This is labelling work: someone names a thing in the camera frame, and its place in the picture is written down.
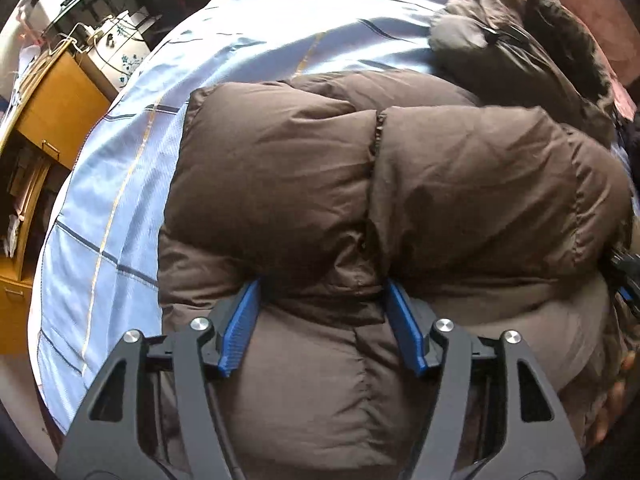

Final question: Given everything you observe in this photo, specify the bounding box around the white printer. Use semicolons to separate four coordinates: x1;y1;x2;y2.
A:
22;0;103;28

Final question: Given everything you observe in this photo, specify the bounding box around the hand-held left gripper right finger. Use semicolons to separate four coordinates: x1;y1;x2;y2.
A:
384;280;588;480

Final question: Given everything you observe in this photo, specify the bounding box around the white floral small appliance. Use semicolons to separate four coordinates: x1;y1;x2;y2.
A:
82;10;151;91

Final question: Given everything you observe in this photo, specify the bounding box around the yellow wooden cabinet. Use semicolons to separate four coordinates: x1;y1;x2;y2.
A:
0;42;113;356

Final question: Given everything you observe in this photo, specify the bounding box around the blue plaid bedsheet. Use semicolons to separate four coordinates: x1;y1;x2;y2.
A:
27;0;481;436

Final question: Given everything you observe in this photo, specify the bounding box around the brown down jacket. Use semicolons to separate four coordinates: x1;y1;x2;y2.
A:
156;0;636;480

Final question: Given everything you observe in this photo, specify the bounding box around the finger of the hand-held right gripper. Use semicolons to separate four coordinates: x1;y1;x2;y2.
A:
606;246;640;311

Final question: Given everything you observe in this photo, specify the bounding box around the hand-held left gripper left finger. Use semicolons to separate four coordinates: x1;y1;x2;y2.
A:
56;280;263;480

